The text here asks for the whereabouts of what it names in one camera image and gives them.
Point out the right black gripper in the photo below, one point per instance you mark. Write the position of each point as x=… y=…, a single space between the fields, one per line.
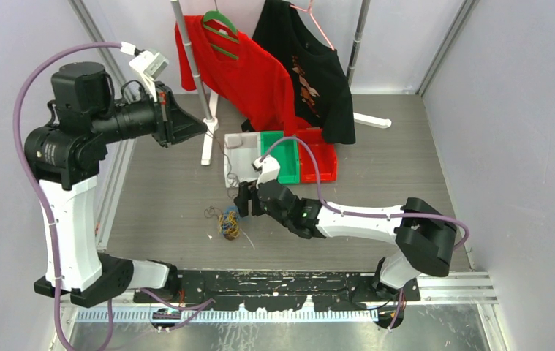
x=242 y=199

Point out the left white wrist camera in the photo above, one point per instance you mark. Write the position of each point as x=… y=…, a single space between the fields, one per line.
x=149 y=65

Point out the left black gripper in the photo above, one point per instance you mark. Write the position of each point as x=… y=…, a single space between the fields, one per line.
x=172 y=124

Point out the red t-shirt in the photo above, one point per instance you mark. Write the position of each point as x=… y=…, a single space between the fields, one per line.
x=248 y=76

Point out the green clothes hanger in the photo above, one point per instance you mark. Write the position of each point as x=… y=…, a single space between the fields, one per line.
x=221 y=34

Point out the pink clothes hanger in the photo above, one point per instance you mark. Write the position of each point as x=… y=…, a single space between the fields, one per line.
x=309 y=10

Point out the red plastic bin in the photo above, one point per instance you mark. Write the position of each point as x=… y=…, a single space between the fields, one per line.
x=323 y=152

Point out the black t-shirt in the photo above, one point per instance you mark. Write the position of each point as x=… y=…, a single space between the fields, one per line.
x=321 y=93

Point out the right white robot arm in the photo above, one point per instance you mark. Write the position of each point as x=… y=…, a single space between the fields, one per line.
x=424 y=238

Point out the white slotted cable duct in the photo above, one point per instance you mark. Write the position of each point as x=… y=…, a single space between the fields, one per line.
x=155 y=314

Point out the white plastic bin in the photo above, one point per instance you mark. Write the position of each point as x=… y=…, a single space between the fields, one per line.
x=240 y=150

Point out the green plastic bin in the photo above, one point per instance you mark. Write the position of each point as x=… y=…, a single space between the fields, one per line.
x=286 y=153

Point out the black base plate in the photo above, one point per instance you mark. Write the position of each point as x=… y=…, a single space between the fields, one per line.
x=277 y=291

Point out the white clothes rack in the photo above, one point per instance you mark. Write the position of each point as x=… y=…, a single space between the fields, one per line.
x=208 y=104

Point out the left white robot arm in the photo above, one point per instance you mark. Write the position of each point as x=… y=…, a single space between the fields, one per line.
x=64 y=156

